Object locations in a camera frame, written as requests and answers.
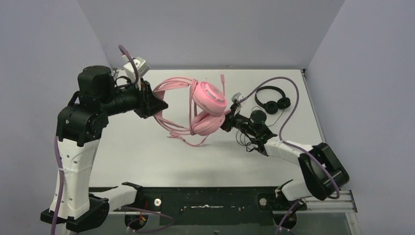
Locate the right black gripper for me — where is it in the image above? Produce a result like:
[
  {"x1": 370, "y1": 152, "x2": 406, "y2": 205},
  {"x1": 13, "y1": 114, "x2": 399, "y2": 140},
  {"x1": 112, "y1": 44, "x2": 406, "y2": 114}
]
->
[{"x1": 211, "y1": 105, "x2": 257, "y2": 137}]

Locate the pink over-ear headphones with cable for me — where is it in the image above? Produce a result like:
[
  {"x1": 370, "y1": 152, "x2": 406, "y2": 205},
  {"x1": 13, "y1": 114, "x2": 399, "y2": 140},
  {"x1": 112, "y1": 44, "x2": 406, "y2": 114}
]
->
[{"x1": 153, "y1": 74, "x2": 230, "y2": 147}]

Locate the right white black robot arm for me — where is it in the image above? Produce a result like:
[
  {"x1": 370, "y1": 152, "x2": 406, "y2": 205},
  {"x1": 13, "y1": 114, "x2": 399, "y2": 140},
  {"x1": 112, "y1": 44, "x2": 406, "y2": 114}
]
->
[{"x1": 221, "y1": 110, "x2": 349, "y2": 209}]

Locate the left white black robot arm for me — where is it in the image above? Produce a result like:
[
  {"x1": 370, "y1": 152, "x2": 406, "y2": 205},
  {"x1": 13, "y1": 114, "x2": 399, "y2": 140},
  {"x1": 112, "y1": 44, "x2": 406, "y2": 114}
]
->
[{"x1": 41, "y1": 66, "x2": 168, "y2": 234}]

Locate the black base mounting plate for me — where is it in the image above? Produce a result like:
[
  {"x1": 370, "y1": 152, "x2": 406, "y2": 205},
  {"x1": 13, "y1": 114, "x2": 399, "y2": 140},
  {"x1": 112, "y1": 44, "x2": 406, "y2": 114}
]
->
[{"x1": 116, "y1": 182, "x2": 307, "y2": 231}]

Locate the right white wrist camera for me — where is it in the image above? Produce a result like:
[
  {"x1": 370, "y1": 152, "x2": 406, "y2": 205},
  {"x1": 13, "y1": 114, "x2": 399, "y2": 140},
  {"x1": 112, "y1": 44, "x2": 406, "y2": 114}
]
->
[{"x1": 231, "y1": 93, "x2": 244, "y2": 106}]

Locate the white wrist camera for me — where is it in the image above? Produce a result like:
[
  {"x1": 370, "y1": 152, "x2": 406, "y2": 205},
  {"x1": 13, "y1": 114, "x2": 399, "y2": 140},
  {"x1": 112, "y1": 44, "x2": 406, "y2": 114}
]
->
[
  {"x1": 122, "y1": 55, "x2": 150, "y2": 82},
  {"x1": 231, "y1": 93, "x2": 244, "y2": 106}
]

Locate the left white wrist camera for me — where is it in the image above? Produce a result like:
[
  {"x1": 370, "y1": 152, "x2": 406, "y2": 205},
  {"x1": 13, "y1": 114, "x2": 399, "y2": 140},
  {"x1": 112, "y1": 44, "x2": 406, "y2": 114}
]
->
[{"x1": 122, "y1": 55, "x2": 150, "y2": 82}]

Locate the black on-ear headphones with cable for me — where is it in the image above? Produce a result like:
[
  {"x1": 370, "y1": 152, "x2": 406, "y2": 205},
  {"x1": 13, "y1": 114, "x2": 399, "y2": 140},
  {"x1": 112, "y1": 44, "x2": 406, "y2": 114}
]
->
[{"x1": 236, "y1": 85, "x2": 292, "y2": 153}]

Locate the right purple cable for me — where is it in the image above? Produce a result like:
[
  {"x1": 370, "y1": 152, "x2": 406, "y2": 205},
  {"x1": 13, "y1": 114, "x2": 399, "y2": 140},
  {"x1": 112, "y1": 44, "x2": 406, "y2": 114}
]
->
[{"x1": 238, "y1": 76, "x2": 341, "y2": 235}]

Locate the purple cable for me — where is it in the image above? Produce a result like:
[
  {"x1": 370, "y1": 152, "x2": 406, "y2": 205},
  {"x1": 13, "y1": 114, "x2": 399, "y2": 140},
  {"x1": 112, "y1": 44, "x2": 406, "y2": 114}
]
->
[
  {"x1": 50, "y1": 45, "x2": 177, "y2": 235},
  {"x1": 238, "y1": 76, "x2": 341, "y2": 235}
]

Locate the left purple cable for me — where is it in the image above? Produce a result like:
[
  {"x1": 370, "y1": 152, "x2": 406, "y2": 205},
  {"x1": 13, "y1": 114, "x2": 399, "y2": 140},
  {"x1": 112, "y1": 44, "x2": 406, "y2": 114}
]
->
[{"x1": 50, "y1": 45, "x2": 177, "y2": 235}]

